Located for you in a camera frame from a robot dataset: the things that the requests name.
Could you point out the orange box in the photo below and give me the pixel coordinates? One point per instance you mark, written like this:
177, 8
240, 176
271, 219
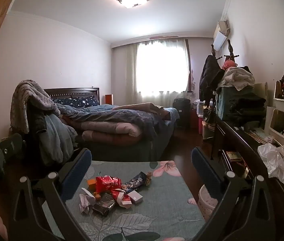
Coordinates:
91, 182

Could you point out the star print blue pillow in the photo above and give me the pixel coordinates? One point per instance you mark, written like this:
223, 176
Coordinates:
81, 102

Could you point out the white air conditioner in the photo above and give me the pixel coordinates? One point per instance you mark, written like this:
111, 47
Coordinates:
220, 36

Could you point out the dark wooden headboard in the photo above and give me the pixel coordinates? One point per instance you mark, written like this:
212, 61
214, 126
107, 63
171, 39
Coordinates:
69, 91

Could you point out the dark wooden dresser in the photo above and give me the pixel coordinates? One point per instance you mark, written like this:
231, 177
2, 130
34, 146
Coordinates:
242, 145

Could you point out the dark blue snack wrapper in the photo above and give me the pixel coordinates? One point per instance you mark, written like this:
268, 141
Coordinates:
135, 180

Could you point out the pink hat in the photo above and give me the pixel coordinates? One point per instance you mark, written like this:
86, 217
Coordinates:
229, 64

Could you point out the folded pink quilt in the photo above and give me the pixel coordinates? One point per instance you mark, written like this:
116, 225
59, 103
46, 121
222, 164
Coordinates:
111, 131

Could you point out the white clothes pile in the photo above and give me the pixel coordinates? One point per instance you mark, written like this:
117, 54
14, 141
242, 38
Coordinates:
237, 79

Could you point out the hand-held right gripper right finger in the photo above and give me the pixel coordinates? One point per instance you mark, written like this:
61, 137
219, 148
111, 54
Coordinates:
205, 172

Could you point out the white plastic bag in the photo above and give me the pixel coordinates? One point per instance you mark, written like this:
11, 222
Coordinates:
279, 163

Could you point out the floral green tablecloth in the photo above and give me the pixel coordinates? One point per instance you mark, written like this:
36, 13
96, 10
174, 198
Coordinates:
162, 205

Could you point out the red and white wrapper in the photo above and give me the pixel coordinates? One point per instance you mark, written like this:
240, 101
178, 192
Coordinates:
120, 198

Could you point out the black jacket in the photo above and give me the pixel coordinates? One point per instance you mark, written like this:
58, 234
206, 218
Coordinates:
209, 75

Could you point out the white window curtain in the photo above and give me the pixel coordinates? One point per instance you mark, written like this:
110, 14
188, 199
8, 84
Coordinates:
160, 67

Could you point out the dark folded clothes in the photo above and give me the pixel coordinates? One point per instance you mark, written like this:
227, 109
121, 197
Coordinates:
247, 108

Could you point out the dark shiny wrapper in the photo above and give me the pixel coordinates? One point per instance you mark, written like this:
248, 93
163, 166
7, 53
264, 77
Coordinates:
104, 204

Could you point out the pink waste bin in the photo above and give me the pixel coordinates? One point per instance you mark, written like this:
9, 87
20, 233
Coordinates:
205, 203

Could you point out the black suitcase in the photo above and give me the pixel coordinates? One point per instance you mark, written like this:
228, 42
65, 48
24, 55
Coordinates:
181, 113

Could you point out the small white box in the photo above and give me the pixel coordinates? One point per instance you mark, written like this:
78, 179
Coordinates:
135, 197

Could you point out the light blue fleece robe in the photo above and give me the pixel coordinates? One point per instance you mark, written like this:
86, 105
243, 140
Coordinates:
56, 140

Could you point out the red container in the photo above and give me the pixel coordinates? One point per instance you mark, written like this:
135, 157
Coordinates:
199, 125

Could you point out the red snack wrapper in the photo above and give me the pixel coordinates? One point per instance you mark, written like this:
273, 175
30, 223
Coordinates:
108, 183

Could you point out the crumpled brown paper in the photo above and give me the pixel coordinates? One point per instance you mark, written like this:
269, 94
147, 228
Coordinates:
149, 175

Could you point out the bed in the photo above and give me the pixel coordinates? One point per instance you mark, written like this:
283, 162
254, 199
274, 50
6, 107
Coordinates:
137, 150

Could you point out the brown blanket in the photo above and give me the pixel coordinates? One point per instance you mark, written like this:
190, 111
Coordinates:
142, 106

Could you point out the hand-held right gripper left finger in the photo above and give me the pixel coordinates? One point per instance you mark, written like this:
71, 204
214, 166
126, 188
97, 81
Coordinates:
78, 174

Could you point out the wooden coat rack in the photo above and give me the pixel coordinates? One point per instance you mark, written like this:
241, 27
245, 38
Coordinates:
230, 49

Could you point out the grey fleece blanket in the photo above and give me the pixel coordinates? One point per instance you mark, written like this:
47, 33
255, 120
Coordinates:
31, 98

